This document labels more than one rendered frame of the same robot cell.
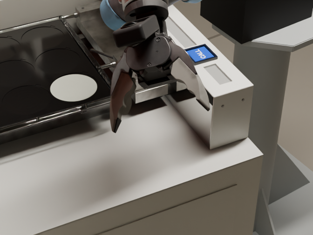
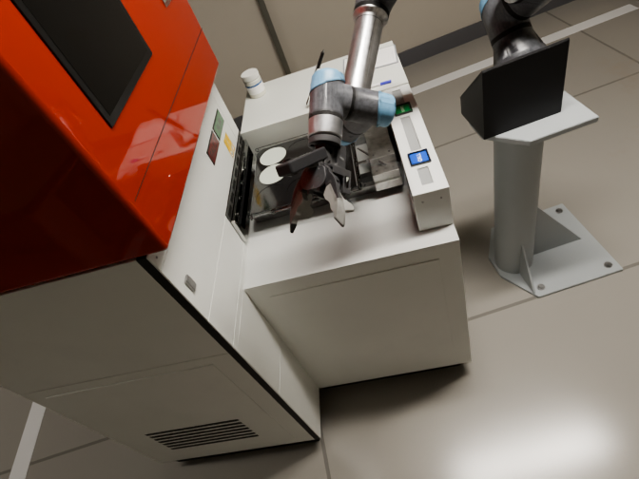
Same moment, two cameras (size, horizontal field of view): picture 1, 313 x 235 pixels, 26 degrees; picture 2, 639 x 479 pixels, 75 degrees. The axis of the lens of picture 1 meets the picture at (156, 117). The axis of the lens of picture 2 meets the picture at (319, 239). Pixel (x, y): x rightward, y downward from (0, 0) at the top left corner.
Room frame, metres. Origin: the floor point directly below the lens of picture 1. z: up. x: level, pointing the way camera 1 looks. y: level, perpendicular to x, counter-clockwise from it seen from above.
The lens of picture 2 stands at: (0.32, -0.42, 1.72)
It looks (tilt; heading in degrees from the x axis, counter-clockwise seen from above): 45 degrees down; 42
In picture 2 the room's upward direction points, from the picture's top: 25 degrees counter-clockwise
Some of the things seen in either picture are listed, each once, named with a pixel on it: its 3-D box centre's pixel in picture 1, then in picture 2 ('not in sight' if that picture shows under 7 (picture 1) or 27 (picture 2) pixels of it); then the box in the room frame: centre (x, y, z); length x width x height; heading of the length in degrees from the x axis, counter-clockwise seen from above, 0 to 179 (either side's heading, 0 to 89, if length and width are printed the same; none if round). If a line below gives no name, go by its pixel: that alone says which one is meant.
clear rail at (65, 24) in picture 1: (88, 54); (354, 152); (1.31, 0.16, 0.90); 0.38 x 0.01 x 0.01; 26
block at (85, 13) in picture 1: (92, 10); not in sight; (1.51, 0.16, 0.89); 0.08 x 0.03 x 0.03; 116
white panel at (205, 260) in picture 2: not in sight; (217, 195); (0.96, 0.44, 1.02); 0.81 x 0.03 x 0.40; 26
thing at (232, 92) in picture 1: (171, 51); (413, 150); (1.33, -0.03, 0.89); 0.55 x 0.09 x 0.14; 26
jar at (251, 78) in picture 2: not in sight; (253, 83); (1.58, 0.67, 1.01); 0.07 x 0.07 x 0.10
